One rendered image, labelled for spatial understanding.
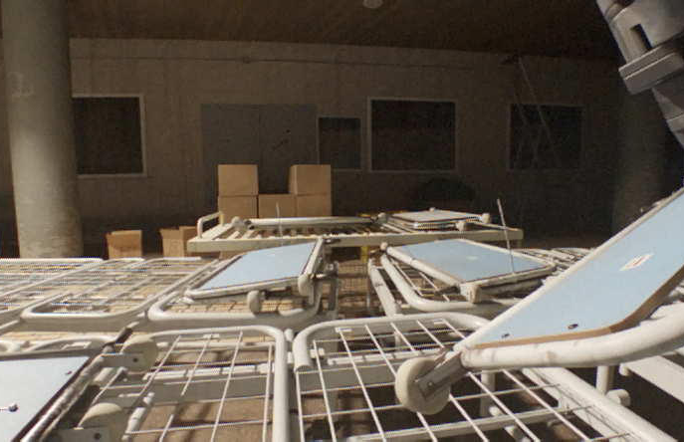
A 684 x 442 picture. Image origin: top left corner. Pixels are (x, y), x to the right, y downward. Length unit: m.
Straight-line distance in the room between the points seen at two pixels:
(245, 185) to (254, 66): 3.17
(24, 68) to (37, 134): 0.69
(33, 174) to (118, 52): 3.00
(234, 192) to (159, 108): 3.20
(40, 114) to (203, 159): 2.47
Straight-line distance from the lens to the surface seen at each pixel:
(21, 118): 5.01
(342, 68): 6.74
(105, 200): 7.00
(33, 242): 4.97
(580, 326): 0.39
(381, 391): 1.69
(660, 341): 0.34
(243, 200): 3.91
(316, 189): 3.99
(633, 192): 6.48
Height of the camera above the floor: 0.87
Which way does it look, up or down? 5 degrees down
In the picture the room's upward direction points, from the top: 1 degrees counter-clockwise
